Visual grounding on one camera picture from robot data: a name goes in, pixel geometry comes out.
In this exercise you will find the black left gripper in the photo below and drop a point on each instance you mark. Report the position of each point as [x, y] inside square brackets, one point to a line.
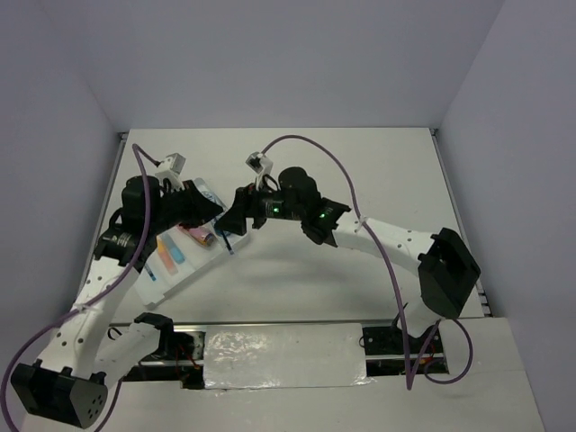
[200, 208]

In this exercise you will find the white divided plastic tray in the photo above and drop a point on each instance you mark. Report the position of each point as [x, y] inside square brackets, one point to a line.
[198, 260]

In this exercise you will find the blue round container in tray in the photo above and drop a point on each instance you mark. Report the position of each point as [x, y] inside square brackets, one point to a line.
[208, 193]

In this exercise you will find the pink sticky notes tube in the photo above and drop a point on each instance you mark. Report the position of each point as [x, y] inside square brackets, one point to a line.
[200, 235]

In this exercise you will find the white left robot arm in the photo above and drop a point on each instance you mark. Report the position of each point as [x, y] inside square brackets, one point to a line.
[69, 382]

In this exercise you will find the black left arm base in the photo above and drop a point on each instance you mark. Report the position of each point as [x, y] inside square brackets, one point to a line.
[180, 351]

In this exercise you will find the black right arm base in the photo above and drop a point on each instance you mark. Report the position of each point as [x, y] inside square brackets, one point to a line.
[384, 356]

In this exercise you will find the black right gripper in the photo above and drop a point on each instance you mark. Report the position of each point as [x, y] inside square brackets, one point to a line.
[235, 218]

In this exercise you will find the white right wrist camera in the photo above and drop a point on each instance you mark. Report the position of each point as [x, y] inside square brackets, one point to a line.
[262, 165]

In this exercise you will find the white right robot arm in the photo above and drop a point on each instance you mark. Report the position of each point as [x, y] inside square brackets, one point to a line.
[443, 264]

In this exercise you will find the yellow pink highlighter pen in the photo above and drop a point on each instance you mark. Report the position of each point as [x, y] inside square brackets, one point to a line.
[165, 258]

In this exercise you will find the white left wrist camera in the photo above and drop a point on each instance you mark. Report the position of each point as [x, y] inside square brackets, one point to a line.
[168, 172]

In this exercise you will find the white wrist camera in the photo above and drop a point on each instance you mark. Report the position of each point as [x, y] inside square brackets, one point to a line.
[262, 165]
[168, 172]

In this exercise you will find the silver foil sheet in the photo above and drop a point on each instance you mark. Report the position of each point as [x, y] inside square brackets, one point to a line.
[284, 356]

